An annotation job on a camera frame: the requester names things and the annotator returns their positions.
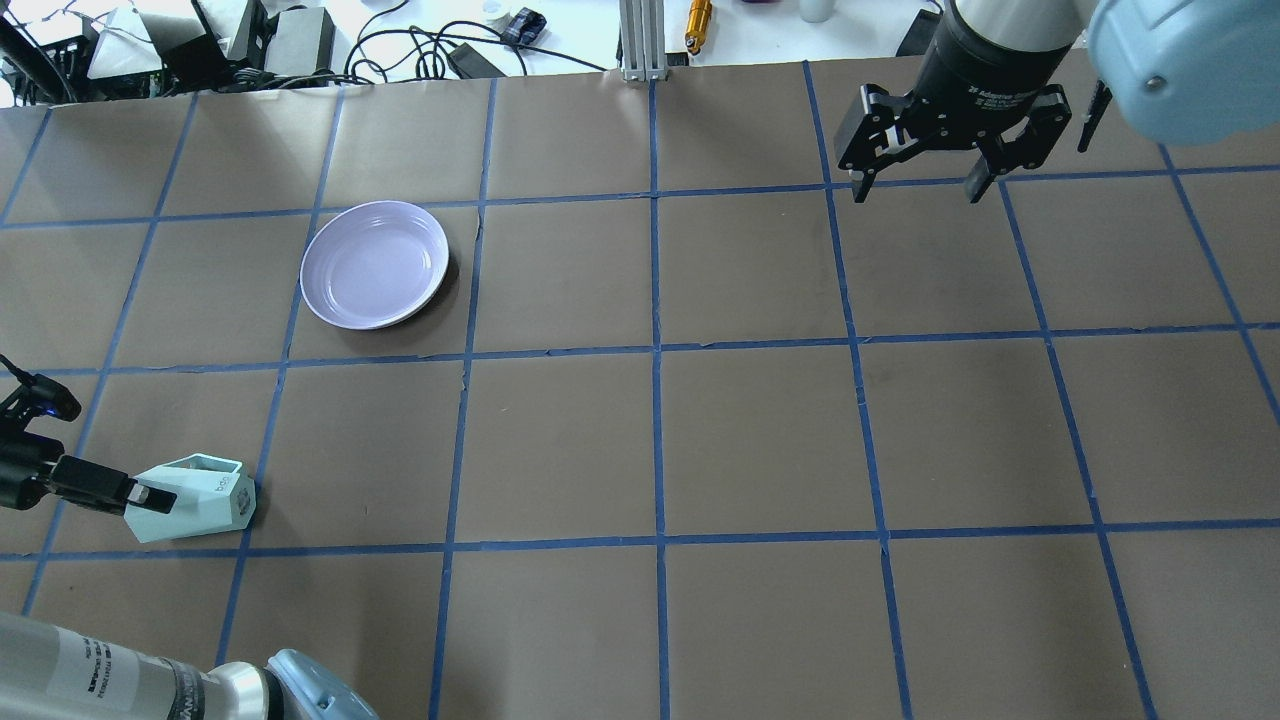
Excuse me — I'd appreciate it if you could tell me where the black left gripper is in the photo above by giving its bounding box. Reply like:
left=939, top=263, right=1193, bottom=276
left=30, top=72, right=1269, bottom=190
left=1, top=438, right=177, bottom=515

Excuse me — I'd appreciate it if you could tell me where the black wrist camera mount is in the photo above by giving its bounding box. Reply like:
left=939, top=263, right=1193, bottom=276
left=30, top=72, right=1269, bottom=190
left=1, top=355, right=83, bottom=441

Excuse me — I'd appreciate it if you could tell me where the lavender round plate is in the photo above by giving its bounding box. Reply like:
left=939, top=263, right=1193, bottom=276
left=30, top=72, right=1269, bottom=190
left=300, top=200, right=451, bottom=331

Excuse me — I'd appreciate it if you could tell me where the black power adapter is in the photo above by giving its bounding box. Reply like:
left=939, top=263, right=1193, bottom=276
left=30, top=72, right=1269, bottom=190
left=445, top=44, right=507, bottom=79

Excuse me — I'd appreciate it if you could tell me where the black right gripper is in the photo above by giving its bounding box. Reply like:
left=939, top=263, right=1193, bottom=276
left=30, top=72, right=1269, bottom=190
left=836, top=1, right=1083, bottom=204

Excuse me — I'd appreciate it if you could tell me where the aluminium extrusion post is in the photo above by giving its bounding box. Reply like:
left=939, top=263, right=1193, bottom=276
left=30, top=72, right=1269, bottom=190
left=618, top=0, right=669, bottom=83

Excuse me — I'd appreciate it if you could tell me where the orange gold cylinder tool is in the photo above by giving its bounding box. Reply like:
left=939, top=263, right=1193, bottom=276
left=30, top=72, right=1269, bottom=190
left=684, top=0, right=714, bottom=56

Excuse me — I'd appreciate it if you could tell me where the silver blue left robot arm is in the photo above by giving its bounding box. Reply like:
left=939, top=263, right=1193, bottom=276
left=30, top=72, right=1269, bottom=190
left=1, top=432, right=376, bottom=719

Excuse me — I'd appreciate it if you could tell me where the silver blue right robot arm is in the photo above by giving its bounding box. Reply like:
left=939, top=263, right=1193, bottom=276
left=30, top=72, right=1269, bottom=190
left=837, top=1, right=1279, bottom=202

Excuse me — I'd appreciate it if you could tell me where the mint green faceted cup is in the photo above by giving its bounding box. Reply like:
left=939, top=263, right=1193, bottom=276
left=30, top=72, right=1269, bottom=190
left=124, top=454, right=257, bottom=543

